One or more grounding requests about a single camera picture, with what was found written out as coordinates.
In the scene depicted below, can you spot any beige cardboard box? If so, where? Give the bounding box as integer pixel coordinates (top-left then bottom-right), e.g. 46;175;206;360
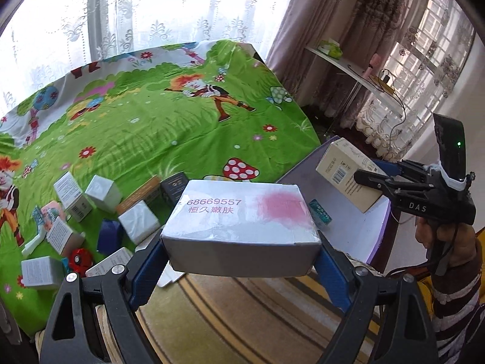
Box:
316;138;383;214

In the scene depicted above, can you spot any pink bottle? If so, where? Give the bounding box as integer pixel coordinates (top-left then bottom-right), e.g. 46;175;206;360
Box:
364;54;381;78

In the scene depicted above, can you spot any long white box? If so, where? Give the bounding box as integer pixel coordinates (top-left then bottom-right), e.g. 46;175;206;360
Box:
85;247;135;278

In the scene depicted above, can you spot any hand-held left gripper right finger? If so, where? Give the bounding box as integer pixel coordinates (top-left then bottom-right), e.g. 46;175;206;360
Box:
313;235;442;364

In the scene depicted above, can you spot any white box with barcode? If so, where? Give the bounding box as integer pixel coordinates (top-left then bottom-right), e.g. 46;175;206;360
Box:
53;172;95;221

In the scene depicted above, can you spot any green tissue pack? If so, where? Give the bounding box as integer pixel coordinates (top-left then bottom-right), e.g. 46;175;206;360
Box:
317;38;343;59

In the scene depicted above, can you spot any silver white cube box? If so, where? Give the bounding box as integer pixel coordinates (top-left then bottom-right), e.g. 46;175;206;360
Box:
118;200;160;244

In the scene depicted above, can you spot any black box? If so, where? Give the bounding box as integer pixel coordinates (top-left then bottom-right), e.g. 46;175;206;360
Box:
159;172;189;207

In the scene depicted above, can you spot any white shelf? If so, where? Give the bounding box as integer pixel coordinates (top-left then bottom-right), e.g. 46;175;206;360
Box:
305;45;404;137

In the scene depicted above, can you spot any floral lace curtain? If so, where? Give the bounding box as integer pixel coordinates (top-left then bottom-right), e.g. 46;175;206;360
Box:
356;0;478;160

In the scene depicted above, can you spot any grey cardboard box pink stain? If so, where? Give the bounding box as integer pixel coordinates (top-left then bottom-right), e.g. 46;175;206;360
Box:
160;179;323;278

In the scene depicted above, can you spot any dark blue box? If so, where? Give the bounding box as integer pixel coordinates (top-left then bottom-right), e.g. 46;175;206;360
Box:
96;219;124;253

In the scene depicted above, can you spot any plain white box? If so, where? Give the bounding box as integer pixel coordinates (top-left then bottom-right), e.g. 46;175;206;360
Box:
84;175;122;213

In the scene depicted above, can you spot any orange flat box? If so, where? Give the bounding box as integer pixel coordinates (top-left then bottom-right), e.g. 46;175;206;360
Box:
115;175;162;215

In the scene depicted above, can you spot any white lace curtain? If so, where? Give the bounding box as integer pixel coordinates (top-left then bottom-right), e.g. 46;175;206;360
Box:
0;0;300;95

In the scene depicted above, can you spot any purple storage box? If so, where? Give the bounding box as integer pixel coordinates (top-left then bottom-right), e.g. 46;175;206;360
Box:
276;135;402;274

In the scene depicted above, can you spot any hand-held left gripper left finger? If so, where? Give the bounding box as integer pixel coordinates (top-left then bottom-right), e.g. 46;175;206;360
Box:
38;229;171;364

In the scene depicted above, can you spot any person's right forearm striped sleeve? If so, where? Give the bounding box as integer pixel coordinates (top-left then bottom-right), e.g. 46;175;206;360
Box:
428;260;485;364

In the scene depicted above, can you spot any white tube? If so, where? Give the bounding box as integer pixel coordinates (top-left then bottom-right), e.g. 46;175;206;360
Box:
22;231;48;256

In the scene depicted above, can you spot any person's right hand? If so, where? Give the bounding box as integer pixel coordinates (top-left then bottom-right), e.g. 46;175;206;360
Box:
414;218;479;274

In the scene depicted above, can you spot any white box with text panel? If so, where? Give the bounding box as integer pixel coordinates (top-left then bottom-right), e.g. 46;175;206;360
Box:
46;216;85;254

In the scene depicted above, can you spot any white flat carton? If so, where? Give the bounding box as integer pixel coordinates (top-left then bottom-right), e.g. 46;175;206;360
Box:
156;260;186;288

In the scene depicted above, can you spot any teal packet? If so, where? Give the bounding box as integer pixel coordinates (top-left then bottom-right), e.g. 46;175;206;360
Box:
309;199;333;230

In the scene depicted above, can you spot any green cartoon printed blanket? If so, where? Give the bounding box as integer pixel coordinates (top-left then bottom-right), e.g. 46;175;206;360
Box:
0;40;323;334

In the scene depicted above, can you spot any white box with grey text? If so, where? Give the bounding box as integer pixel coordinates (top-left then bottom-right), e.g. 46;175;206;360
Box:
21;257;65;292

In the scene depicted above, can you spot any brown patterned curtain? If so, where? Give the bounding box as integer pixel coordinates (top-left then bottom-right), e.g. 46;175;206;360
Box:
265;0;436;133

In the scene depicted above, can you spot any black cable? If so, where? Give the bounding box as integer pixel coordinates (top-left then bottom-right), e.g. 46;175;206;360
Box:
349;64;409;152

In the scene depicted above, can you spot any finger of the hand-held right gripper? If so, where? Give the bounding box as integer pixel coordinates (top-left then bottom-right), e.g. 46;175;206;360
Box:
354;169;436;198
373;159;430;178

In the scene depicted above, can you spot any red round toy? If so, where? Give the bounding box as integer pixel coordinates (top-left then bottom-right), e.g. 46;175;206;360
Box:
68;248;95;274

